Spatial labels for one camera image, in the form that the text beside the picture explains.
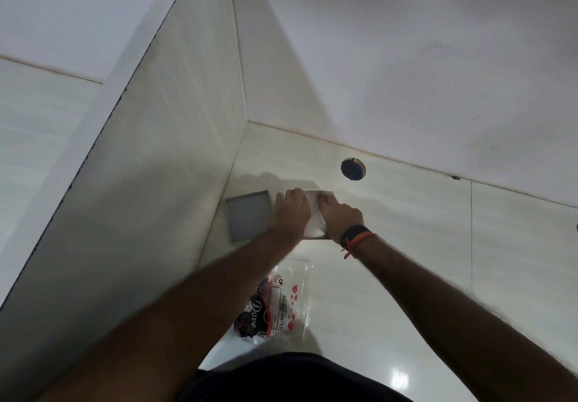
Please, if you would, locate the clear printed plastic bag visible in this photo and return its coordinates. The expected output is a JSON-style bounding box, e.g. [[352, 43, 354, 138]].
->
[[233, 257, 313, 345]]

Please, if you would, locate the person's right forearm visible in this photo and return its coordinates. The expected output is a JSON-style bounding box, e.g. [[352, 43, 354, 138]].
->
[[354, 234, 578, 402]]

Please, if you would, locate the orange wrist thread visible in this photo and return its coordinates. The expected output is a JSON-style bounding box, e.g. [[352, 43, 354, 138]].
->
[[341, 231, 376, 260]]

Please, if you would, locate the blue round wall plug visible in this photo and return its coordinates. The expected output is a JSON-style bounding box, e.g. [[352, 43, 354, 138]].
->
[[340, 157, 367, 181]]

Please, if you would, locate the black wristband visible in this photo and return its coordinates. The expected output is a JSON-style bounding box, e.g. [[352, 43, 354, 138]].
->
[[340, 225, 372, 248]]

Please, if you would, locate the person's right hand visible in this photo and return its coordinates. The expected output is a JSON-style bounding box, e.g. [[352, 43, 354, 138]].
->
[[316, 193, 365, 245]]

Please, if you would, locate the person's left hand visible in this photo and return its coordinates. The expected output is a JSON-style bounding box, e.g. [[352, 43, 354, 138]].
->
[[272, 188, 312, 243]]

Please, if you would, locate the white square plate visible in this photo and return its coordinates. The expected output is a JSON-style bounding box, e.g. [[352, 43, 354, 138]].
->
[[286, 190, 335, 240]]

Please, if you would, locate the person's left forearm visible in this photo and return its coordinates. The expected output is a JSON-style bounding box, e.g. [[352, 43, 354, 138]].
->
[[36, 227, 303, 402]]

